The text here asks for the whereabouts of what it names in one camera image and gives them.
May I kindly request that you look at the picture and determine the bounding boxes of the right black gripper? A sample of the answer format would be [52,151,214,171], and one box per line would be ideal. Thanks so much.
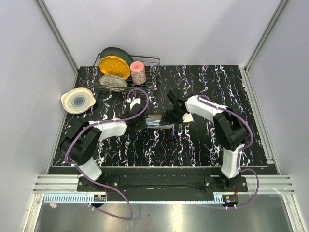
[159,107,186,126]

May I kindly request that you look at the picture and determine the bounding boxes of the black glasses case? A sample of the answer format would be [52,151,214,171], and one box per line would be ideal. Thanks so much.
[146,113,173,129]

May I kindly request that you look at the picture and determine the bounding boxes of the white frame sunglasses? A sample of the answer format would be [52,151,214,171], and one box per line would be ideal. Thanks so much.
[182,113,194,123]

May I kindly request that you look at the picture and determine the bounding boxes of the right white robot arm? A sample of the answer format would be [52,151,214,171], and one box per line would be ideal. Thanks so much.
[160,89,253,192]

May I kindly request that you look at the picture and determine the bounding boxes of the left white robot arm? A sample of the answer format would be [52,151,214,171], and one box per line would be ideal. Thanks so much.
[59,103,147,191]

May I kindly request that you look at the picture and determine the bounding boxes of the pink patterned cup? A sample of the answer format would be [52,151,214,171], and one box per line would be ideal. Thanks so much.
[130,61,146,85]

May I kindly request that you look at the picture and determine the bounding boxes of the grey patterned small plate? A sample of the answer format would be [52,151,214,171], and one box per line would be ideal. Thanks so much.
[99,75,127,91]

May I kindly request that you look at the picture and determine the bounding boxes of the yellow dotted plate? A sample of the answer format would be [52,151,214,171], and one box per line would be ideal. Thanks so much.
[99,56,131,80]

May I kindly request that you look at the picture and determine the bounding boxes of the cream bowl with rings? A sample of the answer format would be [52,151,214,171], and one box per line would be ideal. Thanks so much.
[60,87,96,115]

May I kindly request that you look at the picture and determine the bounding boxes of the dark green plate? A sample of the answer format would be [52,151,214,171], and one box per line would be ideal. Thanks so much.
[100,47,134,66]

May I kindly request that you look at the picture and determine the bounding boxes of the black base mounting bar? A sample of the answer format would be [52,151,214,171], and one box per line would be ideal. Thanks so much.
[77,166,249,194]

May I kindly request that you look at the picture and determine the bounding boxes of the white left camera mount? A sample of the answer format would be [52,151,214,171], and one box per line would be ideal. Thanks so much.
[127,98,141,110]

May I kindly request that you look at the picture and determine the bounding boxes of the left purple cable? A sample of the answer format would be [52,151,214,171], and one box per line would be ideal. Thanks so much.
[64,88,149,220]

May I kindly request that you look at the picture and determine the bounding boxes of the black wire dish rack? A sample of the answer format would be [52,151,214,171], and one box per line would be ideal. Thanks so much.
[88,55,160,95]

